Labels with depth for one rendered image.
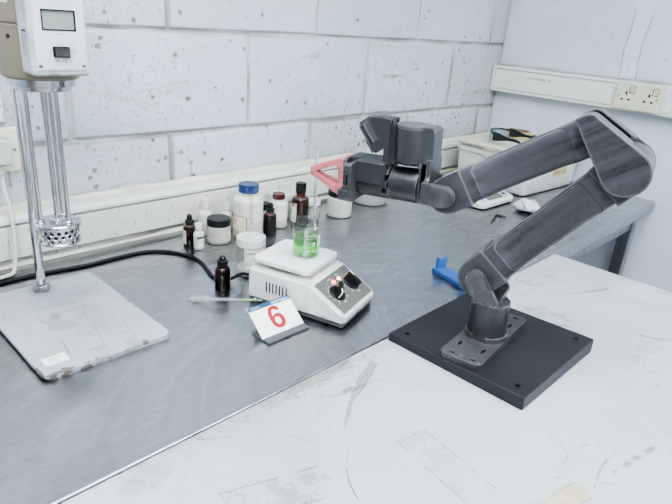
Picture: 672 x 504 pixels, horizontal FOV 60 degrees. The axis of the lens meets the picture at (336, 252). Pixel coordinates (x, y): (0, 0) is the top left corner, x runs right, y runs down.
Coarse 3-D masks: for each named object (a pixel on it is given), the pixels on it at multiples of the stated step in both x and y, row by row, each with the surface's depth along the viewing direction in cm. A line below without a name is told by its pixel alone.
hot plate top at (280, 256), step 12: (288, 240) 114; (264, 252) 107; (276, 252) 108; (288, 252) 108; (324, 252) 109; (336, 252) 110; (264, 264) 104; (276, 264) 103; (288, 264) 103; (300, 264) 103; (312, 264) 104; (324, 264) 105
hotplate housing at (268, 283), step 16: (256, 272) 105; (272, 272) 104; (288, 272) 104; (320, 272) 105; (256, 288) 106; (272, 288) 104; (288, 288) 103; (304, 288) 101; (304, 304) 102; (320, 304) 101; (320, 320) 102; (336, 320) 100
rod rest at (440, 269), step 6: (438, 258) 125; (444, 258) 126; (438, 264) 126; (444, 264) 127; (432, 270) 127; (438, 270) 126; (444, 270) 126; (450, 270) 126; (444, 276) 124; (450, 276) 123; (456, 276) 123; (450, 282) 122; (456, 282) 121
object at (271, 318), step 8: (280, 304) 100; (288, 304) 101; (256, 312) 97; (264, 312) 98; (272, 312) 99; (280, 312) 99; (288, 312) 100; (296, 312) 101; (256, 320) 96; (264, 320) 97; (272, 320) 98; (280, 320) 99; (288, 320) 100; (296, 320) 100; (264, 328) 96; (272, 328) 97; (280, 328) 98
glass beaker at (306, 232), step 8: (296, 216) 106; (304, 216) 107; (312, 216) 107; (296, 224) 104; (304, 224) 103; (312, 224) 103; (320, 224) 105; (296, 232) 104; (304, 232) 103; (312, 232) 104; (320, 232) 106; (296, 240) 105; (304, 240) 104; (312, 240) 104; (296, 248) 105; (304, 248) 104; (312, 248) 105; (296, 256) 106; (304, 256) 105; (312, 256) 105
